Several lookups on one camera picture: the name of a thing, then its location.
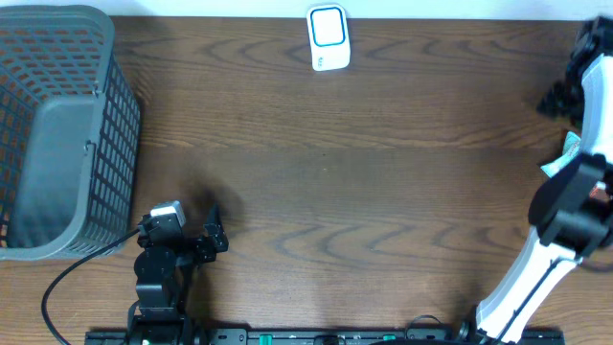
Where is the teal wet wipes pack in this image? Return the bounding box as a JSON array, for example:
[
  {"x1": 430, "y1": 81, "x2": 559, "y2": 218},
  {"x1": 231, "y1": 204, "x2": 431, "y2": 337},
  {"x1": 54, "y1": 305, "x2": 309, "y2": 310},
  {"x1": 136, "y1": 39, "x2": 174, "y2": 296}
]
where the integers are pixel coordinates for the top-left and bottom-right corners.
[{"x1": 540, "y1": 131, "x2": 580, "y2": 177}]

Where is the red orange snack packet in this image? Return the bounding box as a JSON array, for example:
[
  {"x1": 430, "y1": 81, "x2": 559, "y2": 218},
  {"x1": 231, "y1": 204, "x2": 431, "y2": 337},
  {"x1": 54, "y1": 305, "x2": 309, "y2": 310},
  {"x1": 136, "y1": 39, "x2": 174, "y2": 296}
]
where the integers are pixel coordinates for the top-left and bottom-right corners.
[{"x1": 589, "y1": 185, "x2": 611, "y2": 202}]

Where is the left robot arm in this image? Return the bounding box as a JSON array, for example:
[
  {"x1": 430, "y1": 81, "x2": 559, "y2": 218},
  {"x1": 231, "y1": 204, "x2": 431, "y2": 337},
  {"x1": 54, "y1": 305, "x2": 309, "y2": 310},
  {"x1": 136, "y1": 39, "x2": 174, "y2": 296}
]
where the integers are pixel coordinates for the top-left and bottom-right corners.
[{"x1": 125, "y1": 201, "x2": 229, "y2": 345}]

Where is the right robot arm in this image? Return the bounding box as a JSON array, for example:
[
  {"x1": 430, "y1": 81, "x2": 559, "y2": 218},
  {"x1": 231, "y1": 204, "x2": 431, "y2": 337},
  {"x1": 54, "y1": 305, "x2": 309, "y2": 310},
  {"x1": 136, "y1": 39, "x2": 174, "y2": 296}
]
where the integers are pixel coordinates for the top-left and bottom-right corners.
[{"x1": 465, "y1": 15, "x2": 612, "y2": 344}]

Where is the white barcode scanner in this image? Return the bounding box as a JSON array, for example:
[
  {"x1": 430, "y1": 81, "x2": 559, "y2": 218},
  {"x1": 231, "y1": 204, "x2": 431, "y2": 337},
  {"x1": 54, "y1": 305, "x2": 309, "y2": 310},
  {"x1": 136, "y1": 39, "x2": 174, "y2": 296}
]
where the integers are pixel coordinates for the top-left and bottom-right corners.
[{"x1": 306, "y1": 4, "x2": 351, "y2": 72}]

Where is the grey plastic mesh basket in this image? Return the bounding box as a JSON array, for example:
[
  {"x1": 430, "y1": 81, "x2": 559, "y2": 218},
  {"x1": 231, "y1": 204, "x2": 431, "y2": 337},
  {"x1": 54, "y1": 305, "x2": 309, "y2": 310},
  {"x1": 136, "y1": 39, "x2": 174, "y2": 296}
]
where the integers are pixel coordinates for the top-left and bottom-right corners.
[{"x1": 1, "y1": 6, "x2": 141, "y2": 261}]

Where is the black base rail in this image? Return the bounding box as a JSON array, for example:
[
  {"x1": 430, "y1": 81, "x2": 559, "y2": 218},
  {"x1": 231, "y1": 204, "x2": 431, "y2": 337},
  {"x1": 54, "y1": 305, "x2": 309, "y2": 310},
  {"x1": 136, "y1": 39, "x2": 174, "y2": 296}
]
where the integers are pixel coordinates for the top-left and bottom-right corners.
[{"x1": 84, "y1": 327, "x2": 566, "y2": 345}]

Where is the left black cable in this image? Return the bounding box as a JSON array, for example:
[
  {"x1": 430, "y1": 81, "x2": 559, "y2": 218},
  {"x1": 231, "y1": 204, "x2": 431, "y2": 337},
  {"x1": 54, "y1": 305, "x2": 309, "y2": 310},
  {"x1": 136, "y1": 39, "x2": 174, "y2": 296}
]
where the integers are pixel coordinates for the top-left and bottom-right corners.
[{"x1": 40, "y1": 228, "x2": 143, "y2": 345}]

